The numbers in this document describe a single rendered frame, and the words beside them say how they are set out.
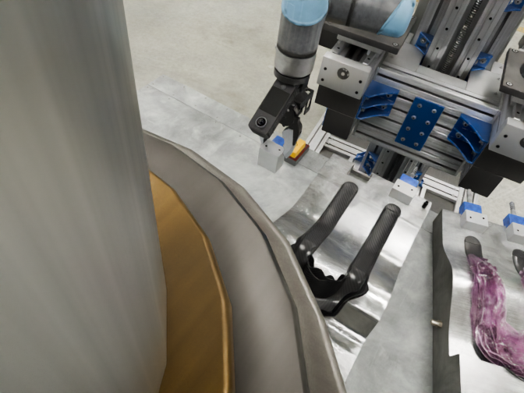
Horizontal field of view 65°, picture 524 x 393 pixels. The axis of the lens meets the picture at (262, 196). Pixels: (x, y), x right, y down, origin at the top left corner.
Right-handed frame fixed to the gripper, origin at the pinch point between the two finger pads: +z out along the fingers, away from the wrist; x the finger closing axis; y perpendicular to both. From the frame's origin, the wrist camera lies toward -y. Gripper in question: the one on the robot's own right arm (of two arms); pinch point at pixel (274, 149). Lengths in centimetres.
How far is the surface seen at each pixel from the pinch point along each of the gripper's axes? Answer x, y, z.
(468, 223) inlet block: -45.1, 15.2, 7.6
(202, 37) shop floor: 143, 157, 95
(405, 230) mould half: -33.5, 3.0, 6.4
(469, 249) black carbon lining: -48, 11, 10
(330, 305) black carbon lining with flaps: -27.5, -22.1, 7.6
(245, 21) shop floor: 134, 198, 95
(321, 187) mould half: -12.7, 2.5, 6.4
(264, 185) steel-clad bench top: 1.4, 1.5, 15.1
